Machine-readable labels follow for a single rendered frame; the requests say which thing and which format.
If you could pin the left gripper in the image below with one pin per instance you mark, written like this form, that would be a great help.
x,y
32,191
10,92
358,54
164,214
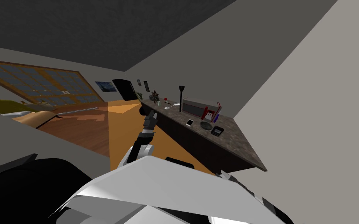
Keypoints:
x,y
149,123

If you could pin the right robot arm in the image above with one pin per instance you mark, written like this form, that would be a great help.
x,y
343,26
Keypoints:
x,y
260,199

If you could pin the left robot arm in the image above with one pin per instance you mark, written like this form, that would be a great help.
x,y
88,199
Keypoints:
x,y
27,189

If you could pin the black round knob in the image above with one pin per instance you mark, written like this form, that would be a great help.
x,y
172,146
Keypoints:
x,y
141,110

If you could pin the dark potted plant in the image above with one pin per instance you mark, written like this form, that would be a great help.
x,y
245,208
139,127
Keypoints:
x,y
154,95

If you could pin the black tall lamp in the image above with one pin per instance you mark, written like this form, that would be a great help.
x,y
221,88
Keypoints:
x,y
181,98

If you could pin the white phone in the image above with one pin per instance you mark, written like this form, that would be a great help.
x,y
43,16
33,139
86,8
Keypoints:
x,y
189,123

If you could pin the black door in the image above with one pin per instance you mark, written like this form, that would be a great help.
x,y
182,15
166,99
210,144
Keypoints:
x,y
124,89

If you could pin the grey and red box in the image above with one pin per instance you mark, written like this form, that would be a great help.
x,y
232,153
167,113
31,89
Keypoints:
x,y
195,107

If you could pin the dark grey bowl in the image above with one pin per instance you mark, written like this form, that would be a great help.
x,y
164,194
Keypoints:
x,y
206,125

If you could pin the blue bottle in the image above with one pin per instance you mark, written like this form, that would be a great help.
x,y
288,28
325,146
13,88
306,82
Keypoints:
x,y
217,118

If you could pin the black calculator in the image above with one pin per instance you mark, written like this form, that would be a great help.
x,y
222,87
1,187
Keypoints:
x,y
217,131

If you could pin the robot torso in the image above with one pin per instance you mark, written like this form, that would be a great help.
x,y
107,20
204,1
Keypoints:
x,y
167,189

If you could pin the dark cabinet with marble top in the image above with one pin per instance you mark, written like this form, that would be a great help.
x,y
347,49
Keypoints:
x,y
238,143

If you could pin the wooden framed window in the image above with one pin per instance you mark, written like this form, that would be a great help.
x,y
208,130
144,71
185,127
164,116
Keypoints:
x,y
42,82

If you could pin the tall dark wall picture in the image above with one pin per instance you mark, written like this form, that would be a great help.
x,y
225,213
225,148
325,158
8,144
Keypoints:
x,y
146,86

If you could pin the small dark wall picture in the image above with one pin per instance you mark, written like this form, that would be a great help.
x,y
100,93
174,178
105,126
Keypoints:
x,y
139,82

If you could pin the blue wall picture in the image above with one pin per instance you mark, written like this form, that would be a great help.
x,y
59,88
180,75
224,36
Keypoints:
x,y
106,86

